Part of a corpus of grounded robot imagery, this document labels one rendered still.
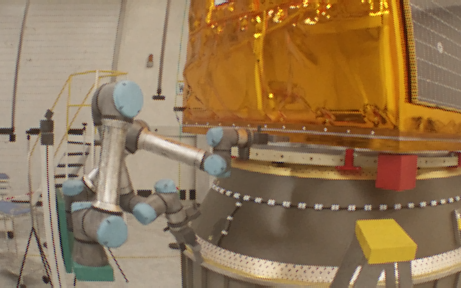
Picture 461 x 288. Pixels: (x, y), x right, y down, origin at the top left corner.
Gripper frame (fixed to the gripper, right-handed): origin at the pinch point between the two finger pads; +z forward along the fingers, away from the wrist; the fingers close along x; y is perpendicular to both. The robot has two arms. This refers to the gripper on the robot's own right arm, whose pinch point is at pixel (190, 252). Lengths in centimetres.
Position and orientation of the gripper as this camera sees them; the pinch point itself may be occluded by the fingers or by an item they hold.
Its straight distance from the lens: 175.5
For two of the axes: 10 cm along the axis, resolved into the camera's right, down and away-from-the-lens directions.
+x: 5.5, 1.8, -8.1
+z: 2.3, 9.0, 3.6
